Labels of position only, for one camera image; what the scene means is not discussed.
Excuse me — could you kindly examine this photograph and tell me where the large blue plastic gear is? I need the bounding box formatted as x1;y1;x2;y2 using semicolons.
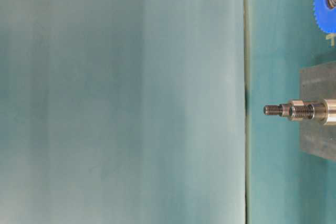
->
313;0;335;34

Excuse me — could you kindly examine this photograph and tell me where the grey metal base plate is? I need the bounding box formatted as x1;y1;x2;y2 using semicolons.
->
299;61;335;161

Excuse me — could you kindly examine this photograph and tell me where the near threaded steel shaft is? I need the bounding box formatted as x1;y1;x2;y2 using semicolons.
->
289;99;335;126

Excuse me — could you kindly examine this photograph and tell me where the yellow tape cross marker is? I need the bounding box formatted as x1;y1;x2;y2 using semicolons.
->
325;33;336;47

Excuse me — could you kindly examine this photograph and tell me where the far threaded steel shaft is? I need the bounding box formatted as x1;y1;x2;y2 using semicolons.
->
264;100;305;118

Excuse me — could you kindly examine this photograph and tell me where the threaded steel shaft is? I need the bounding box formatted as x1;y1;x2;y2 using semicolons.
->
289;99;335;126
264;100;305;118

